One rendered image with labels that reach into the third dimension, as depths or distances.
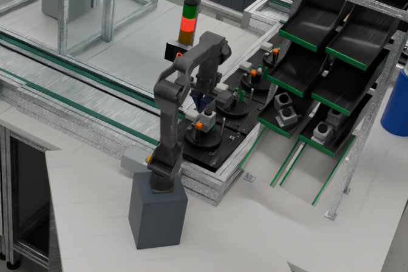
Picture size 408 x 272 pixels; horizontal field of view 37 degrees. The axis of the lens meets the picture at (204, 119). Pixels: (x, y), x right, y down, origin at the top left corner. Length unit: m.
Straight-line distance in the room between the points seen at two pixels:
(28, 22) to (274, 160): 1.54
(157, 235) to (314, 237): 0.55
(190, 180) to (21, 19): 1.41
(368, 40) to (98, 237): 1.03
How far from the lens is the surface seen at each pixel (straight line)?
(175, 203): 1.85
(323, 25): 1.88
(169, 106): 1.63
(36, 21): 3.14
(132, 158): 2.12
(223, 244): 2.02
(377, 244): 2.22
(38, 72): 2.63
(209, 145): 2.19
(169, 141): 1.75
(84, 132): 2.30
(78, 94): 2.50
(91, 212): 2.06
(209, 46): 1.74
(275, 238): 2.09
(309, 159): 2.09
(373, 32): 1.89
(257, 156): 2.11
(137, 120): 2.38
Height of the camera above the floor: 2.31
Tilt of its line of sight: 35 degrees down
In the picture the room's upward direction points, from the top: 11 degrees clockwise
